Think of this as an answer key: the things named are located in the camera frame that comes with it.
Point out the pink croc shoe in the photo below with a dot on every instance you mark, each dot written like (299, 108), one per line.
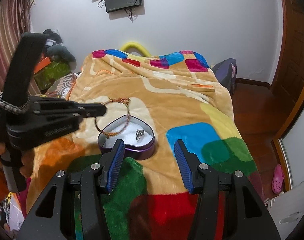
(278, 178)

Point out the striped curtain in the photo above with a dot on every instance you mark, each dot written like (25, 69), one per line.
(14, 21)

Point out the copper wire bangle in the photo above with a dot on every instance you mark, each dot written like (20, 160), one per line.
(118, 108)

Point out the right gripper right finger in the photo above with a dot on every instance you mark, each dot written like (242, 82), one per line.
(187, 163)

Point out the green box with clutter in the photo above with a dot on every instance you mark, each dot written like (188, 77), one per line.
(56, 61)

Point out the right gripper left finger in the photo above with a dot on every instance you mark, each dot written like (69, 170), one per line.
(111, 163)

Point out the purple heart tin box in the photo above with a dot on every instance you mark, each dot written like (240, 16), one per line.
(139, 140)

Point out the patterned pillow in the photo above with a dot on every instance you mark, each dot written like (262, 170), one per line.
(62, 86)

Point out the wooden door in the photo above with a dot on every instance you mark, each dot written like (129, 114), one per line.
(288, 81)

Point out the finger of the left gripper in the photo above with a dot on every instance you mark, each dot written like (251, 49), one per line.
(91, 109)

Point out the left hand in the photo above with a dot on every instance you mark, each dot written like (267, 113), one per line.
(27, 161)

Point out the white cabinet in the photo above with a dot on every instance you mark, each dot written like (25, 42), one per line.
(287, 209)

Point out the yellow pillow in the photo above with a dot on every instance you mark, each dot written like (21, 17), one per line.
(136, 46)

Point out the colourful fleece blanket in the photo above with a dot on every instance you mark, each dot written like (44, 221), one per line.
(152, 102)

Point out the purple backpack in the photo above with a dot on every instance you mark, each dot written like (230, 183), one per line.
(225, 72)

